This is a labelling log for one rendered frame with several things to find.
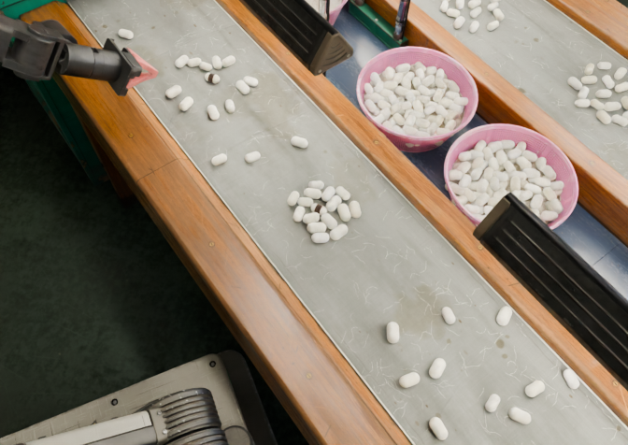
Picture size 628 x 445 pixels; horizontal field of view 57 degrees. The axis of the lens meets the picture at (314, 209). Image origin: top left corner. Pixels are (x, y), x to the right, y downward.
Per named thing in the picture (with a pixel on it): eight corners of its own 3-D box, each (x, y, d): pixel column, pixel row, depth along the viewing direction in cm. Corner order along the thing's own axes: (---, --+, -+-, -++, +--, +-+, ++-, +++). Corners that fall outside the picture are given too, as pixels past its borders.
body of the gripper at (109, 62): (116, 38, 112) (79, 30, 106) (140, 69, 107) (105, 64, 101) (104, 66, 114) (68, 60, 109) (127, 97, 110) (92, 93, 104)
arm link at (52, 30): (17, 78, 97) (34, 32, 93) (-9, 45, 102) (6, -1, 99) (82, 90, 106) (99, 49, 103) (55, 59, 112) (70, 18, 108)
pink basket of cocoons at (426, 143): (436, 183, 126) (446, 158, 118) (332, 131, 133) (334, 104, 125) (485, 105, 138) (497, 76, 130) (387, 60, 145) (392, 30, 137)
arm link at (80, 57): (57, 79, 100) (66, 50, 98) (40, 60, 103) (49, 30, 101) (93, 84, 106) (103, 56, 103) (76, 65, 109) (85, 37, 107)
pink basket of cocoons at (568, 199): (499, 280, 115) (514, 260, 107) (409, 189, 125) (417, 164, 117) (586, 211, 123) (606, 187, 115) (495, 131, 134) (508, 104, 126)
